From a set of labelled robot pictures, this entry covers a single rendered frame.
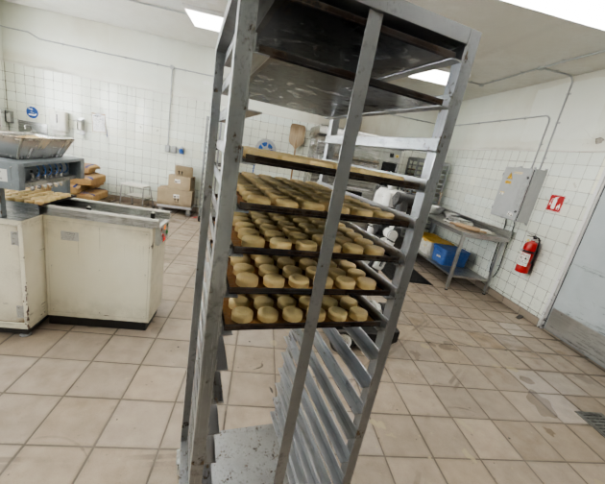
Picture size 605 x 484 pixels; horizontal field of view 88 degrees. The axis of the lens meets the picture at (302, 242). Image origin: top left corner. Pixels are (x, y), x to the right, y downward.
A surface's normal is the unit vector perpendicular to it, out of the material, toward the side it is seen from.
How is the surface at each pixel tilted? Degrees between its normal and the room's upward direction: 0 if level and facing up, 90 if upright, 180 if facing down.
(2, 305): 90
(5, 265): 90
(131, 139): 90
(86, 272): 90
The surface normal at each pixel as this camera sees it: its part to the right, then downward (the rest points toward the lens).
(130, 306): 0.13, 0.29
